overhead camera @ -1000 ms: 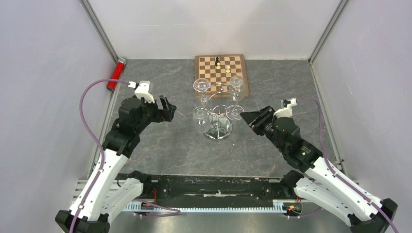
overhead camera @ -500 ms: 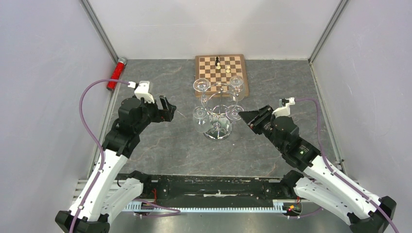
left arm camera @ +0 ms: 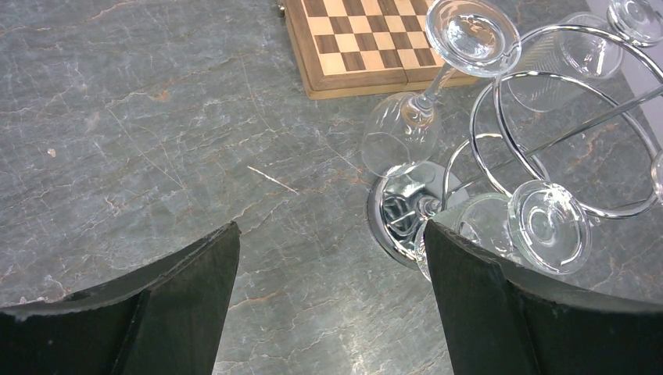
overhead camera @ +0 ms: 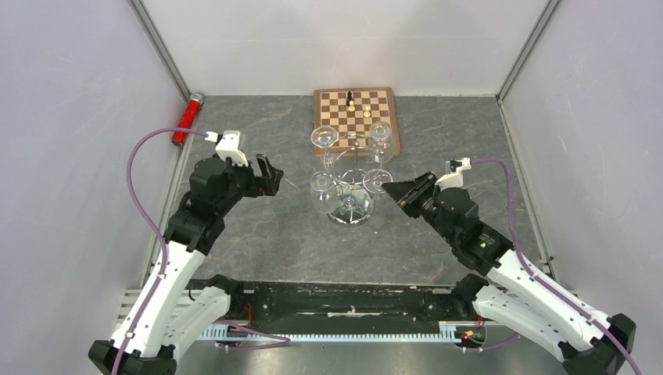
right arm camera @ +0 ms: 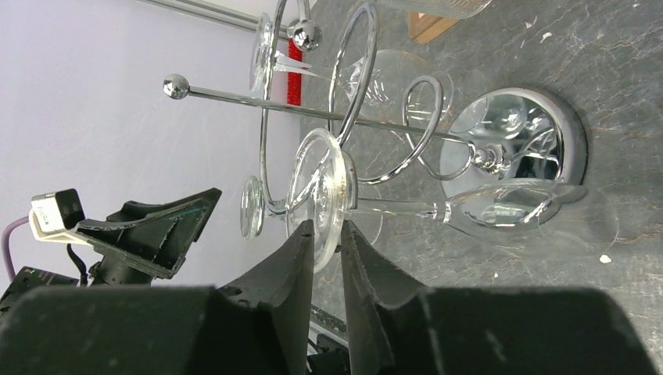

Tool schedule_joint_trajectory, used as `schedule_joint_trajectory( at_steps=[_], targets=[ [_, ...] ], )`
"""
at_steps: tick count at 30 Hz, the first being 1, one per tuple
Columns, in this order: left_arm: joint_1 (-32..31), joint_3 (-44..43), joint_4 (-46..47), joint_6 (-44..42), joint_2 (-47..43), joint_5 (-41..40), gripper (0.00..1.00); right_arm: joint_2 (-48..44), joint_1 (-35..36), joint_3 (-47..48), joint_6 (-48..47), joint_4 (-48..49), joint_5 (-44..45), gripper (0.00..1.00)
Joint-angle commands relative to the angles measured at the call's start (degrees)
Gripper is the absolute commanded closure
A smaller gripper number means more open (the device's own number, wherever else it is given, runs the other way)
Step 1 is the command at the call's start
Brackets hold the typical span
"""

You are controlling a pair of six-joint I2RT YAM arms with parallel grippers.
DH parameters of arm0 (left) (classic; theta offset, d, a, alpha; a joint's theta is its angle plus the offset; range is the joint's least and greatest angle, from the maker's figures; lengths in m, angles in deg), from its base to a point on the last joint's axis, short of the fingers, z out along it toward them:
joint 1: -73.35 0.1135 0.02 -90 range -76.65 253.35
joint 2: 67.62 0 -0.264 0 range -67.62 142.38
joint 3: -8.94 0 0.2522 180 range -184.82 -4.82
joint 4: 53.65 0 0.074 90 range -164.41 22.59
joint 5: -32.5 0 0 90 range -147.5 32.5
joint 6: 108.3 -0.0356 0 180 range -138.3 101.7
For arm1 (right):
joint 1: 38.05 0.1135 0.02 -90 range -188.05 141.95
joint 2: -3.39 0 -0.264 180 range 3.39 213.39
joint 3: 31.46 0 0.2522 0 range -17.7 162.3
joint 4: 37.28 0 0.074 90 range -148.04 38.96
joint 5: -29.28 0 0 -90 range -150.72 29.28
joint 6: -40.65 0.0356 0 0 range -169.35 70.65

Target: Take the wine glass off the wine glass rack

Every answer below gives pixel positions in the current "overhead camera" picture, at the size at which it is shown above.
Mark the wooden chessboard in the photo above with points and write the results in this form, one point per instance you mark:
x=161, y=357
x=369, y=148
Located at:
x=330, y=109

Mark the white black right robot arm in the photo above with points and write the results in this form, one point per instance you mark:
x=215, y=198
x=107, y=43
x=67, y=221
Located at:
x=505, y=287

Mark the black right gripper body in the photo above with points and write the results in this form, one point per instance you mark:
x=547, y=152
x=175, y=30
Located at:
x=427, y=200

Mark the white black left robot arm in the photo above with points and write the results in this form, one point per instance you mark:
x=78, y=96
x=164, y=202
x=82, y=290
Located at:
x=151, y=340

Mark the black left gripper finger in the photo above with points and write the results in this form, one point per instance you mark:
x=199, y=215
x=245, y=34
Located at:
x=272, y=182
x=264, y=165

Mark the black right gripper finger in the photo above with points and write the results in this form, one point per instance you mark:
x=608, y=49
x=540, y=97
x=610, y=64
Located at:
x=409, y=205
x=409, y=188

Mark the white slotted cable duct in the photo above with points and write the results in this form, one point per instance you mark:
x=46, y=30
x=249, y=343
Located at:
x=222, y=332

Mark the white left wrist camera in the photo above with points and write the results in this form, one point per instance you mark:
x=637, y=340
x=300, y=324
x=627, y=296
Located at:
x=230, y=146

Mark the red cylindrical can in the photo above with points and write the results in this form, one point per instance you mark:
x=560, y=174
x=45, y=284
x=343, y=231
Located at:
x=191, y=111

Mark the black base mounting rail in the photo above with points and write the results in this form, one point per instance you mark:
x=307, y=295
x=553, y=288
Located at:
x=278, y=307

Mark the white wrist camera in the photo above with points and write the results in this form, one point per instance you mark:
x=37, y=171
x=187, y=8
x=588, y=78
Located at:
x=230, y=146
x=453, y=178

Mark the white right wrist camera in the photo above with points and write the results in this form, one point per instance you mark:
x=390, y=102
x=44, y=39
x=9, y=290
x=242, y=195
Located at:
x=453, y=178

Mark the chrome wine glass rack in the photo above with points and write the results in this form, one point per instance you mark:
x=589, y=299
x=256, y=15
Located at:
x=355, y=158

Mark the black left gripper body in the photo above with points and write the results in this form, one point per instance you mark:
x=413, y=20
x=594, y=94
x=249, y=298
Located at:
x=248, y=184

